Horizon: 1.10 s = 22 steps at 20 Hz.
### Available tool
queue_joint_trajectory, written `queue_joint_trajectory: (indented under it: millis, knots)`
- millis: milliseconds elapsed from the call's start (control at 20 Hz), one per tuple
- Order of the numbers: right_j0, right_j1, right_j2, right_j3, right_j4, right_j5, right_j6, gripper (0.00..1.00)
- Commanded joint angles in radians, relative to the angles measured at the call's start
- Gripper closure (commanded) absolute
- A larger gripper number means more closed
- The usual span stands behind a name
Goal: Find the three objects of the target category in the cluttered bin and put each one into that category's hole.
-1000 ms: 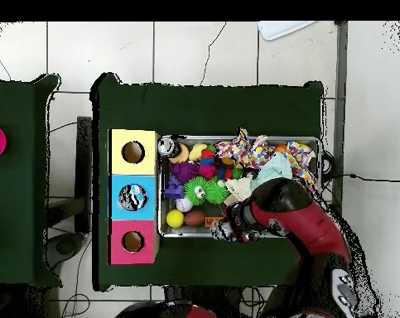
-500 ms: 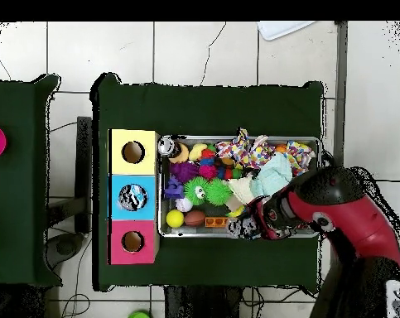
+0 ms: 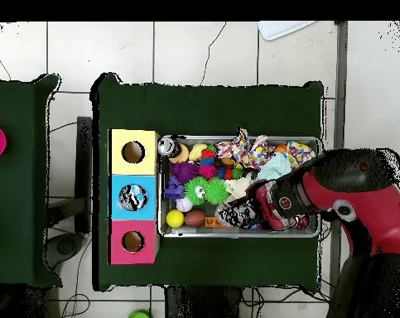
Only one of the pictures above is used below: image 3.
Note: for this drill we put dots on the black and white can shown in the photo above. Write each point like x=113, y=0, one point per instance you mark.
x=166, y=145

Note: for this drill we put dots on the small orange basketball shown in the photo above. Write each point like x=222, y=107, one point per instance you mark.
x=281, y=148

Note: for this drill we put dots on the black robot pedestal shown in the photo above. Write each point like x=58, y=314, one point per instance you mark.
x=203, y=304

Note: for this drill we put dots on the purple spiky ball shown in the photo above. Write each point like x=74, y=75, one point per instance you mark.
x=184, y=171

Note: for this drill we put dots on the mint waffle cloth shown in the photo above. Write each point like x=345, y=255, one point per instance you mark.
x=274, y=167

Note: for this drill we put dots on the dark green side table cloth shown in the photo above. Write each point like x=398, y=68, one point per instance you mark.
x=17, y=99

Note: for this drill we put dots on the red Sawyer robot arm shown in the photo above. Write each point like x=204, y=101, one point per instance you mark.
x=358, y=198

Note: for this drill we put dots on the lime green bowl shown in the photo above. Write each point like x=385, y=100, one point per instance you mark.
x=139, y=316

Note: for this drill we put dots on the green spiky toy with eyes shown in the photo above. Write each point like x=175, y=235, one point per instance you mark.
x=213, y=192

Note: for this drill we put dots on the smooth yellow ball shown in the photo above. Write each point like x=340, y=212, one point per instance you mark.
x=175, y=219

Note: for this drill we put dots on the white tray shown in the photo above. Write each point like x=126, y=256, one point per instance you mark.
x=279, y=29

